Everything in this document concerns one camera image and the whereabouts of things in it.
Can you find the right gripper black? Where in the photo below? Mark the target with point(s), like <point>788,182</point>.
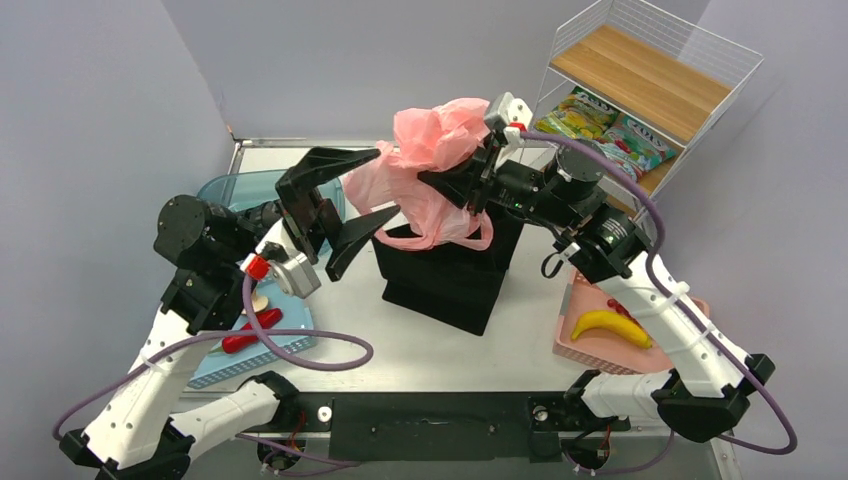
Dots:
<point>458,183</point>

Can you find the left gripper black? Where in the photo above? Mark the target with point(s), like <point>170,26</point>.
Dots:
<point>307,216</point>

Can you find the pink plastic grocery bag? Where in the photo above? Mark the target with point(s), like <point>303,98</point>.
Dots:
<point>425,141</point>

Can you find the black fabric grocery bag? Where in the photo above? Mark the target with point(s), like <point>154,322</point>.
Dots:
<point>450,283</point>

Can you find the green Fox's candy bag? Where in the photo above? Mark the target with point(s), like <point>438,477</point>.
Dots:
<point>580,115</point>

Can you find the teal Fox's candy bag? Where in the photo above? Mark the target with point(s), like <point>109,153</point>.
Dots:
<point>635,148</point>

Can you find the yellow banana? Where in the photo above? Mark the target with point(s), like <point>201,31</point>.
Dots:
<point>613,322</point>

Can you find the red grape bunch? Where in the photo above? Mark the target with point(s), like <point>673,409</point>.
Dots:
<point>620,310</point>

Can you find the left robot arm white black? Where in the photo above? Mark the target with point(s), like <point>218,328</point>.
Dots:
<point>219,256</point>

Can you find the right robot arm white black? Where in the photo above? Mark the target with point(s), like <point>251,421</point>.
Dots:
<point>707,390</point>

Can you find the blue perforated plastic basket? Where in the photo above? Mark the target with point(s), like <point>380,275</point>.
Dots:
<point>282,312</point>

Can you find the pink perforated plastic basket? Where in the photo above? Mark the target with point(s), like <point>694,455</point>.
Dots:
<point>600,349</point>

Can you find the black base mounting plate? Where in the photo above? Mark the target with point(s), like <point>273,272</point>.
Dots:
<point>447,426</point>

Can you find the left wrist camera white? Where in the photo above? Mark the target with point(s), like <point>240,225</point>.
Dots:
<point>292,272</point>

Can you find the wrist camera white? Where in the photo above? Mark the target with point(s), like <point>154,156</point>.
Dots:
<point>292,272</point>
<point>507,117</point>

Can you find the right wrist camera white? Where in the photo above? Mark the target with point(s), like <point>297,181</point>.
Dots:
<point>507,117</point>

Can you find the white wire wooden shelf rack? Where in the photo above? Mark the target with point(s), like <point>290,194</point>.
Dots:
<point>644,83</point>

